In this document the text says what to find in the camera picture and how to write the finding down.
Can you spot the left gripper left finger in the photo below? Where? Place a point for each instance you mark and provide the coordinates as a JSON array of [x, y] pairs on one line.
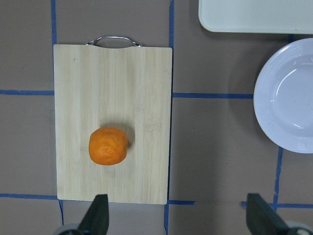
[[96, 219]]

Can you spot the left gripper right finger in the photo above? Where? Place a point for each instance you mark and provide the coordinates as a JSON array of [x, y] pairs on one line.
[[261, 219]]

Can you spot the orange fruit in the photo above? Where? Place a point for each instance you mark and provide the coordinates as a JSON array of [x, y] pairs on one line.
[[108, 146]]

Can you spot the cream bear tray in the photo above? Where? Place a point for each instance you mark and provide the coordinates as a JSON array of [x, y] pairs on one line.
[[257, 16]]

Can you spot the brown paper table mat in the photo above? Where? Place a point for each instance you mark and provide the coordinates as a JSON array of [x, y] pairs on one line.
[[218, 153]]

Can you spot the white round plate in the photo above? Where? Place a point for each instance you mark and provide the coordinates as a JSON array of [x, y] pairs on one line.
[[283, 97]]

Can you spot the wooden cutting board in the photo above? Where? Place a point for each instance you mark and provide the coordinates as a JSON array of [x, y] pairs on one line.
[[127, 88]]

